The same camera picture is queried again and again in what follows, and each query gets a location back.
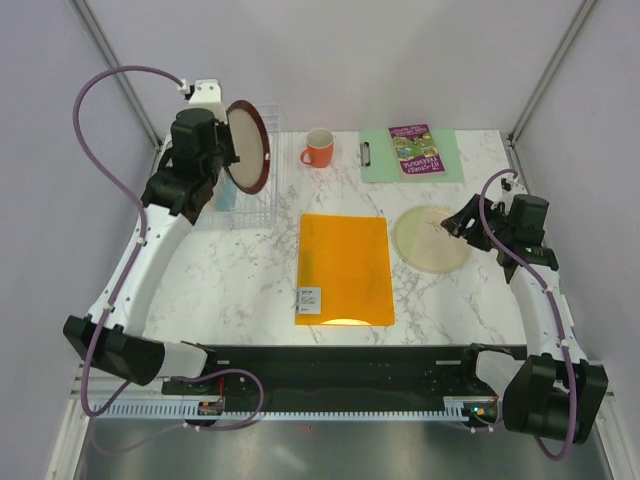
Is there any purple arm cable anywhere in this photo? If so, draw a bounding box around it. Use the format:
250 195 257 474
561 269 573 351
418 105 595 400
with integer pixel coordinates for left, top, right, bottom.
479 168 581 461
72 65 265 431

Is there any green clipboard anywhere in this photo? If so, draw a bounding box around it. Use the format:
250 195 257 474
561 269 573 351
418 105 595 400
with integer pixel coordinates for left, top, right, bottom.
359 124 465 184

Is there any orange mug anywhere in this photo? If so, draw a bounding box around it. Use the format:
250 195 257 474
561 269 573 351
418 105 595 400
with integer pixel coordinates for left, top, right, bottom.
300 128 335 169

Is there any brown rimmed plate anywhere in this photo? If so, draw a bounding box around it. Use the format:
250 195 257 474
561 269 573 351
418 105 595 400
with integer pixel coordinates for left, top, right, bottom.
225 100 271 195

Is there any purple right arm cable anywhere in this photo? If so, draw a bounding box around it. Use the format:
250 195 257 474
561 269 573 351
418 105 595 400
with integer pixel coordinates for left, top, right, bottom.
479 168 581 461

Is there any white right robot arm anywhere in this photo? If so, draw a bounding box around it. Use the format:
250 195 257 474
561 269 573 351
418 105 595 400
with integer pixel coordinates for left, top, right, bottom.
441 194 608 444

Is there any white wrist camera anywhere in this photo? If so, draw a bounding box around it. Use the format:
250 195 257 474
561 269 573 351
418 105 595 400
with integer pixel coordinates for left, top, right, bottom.
177 79 227 123
501 177 527 197

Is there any orange plastic folder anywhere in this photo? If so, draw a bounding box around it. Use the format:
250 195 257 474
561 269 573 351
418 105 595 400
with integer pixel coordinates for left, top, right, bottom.
295 213 395 327

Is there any white slotted cable duct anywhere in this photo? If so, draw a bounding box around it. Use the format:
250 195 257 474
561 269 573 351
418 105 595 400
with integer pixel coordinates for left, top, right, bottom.
101 397 500 422

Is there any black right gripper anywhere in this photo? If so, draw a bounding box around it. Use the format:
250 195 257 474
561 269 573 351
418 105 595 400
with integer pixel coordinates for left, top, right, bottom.
440 193 514 252

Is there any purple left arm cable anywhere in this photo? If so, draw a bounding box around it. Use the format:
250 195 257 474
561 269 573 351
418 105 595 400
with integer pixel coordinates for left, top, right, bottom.
72 65 265 431

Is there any cream leaf pattern plate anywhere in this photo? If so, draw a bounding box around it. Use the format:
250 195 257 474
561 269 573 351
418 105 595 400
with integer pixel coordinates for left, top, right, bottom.
214 176 237 212

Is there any aluminium frame post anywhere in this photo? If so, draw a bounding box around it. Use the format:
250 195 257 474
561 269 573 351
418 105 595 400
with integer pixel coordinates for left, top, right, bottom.
505 0 599 149
69 0 164 146

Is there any green cream branch plate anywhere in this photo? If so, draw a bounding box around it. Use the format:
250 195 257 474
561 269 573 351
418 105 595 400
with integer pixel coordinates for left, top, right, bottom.
392 205 470 274

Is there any left aluminium frame post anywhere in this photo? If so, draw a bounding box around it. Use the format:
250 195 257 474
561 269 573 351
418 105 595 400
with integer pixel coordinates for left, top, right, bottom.
69 0 164 146

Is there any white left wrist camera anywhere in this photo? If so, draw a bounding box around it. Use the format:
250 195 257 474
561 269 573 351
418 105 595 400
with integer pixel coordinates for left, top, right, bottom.
177 79 227 123

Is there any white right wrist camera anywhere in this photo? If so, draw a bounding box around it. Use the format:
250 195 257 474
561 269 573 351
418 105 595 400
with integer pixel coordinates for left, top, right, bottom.
501 177 527 197

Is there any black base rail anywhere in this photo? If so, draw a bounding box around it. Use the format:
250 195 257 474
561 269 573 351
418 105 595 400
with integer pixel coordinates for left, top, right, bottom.
161 344 495 413

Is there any white wire dish rack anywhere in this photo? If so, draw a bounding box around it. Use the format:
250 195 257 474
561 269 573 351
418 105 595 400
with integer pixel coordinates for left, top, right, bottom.
196 100 281 230

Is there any right aluminium frame post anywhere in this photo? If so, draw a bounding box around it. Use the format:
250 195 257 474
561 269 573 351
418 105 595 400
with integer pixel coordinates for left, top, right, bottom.
505 0 599 149

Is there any purple book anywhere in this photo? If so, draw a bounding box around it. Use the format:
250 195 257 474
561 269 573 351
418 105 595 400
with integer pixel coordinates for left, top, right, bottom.
388 124 445 180

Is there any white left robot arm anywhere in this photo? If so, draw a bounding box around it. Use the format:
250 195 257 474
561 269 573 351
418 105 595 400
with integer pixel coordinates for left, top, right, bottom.
63 108 233 393

